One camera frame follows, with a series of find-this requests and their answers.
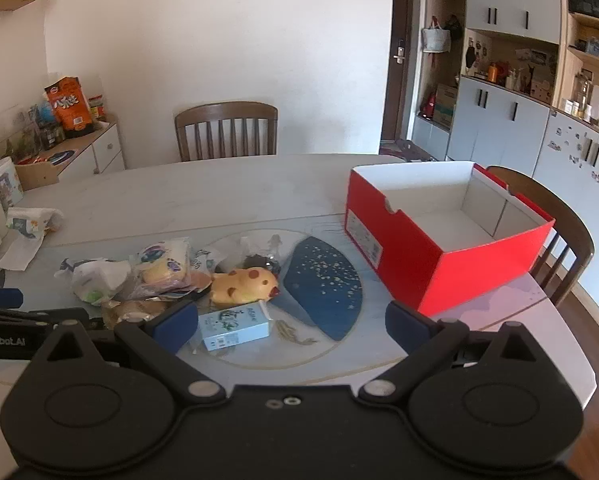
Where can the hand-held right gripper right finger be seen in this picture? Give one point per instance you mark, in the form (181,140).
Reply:
(404,324)

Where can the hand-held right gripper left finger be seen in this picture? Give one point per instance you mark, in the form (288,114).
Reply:
(179,326)

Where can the bread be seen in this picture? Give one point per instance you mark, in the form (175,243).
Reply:
(129,310)

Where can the small light blue box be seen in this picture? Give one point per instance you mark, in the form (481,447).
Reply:
(234,327)

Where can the red cardboard shoe box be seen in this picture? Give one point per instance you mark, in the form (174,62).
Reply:
(429,270)

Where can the blue-topped snack packet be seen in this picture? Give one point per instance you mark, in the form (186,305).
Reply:
(162,262)

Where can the white orange sausage packet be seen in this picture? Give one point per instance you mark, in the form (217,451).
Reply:
(204,260)

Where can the yellow spotted soft toy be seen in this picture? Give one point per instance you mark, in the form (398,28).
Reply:
(239,285)

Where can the white green tissue pack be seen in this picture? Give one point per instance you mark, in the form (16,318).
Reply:
(99,280)

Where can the clear bag dark snacks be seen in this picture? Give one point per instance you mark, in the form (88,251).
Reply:
(255,261)

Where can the white marble desktop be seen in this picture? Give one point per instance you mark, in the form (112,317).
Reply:
(229,195)

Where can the white packet at left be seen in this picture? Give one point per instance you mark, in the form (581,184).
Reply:
(19,255)

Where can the floral print tissue pack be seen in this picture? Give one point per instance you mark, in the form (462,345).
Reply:
(32,222)

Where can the blue round pad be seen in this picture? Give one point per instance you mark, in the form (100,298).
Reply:
(59,156)

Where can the clear tank with plants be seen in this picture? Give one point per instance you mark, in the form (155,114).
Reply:
(9,135)

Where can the patterned rug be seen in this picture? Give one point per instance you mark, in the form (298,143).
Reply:
(407,149)

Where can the white wooden sideboard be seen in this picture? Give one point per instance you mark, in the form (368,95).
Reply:
(104,152)

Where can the small blue globe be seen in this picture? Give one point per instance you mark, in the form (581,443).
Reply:
(42,115)

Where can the wooden slat-back chair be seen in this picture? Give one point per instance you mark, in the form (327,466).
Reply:
(574,240)
(224,125)

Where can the orange snack bag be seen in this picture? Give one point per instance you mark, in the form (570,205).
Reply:
(69,105)

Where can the red green cans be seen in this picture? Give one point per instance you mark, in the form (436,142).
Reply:
(97,107)

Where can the red toy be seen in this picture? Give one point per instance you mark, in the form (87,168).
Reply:
(428,106)

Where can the white fridge with magnets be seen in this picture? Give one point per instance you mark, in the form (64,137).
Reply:
(569,175)

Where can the brown cardboard box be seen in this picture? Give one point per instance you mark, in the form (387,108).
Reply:
(445,105)

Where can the orange bottle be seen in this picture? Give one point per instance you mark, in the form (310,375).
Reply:
(493,72)

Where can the black mask decoration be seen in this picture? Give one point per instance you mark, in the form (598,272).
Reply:
(470,56)

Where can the hanging tote bag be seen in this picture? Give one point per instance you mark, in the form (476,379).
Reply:
(436,37)

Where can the glass jar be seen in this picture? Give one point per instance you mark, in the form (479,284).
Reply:
(583,91)

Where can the brown door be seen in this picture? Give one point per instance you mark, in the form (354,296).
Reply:
(402,20)

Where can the white wooden wall cabinet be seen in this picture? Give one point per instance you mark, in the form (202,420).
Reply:
(494,110)

